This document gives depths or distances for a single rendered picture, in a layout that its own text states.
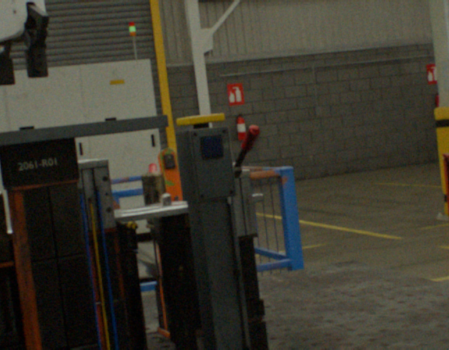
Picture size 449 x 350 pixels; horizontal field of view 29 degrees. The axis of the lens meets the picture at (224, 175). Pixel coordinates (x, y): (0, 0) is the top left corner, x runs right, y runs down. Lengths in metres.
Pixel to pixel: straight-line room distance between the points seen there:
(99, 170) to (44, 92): 8.07
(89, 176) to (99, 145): 8.12
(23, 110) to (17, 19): 8.21
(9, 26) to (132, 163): 8.37
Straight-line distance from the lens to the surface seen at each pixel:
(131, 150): 9.63
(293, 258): 3.65
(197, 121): 1.34
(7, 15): 1.29
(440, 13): 8.71
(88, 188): 1.44
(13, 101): 9.47
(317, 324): 1.89
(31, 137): 1.23
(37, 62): 1.26
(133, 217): 1.59
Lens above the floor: 1.14
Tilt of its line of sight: 3 degrees down
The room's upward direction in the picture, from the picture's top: 7 degrees counter-clockwise
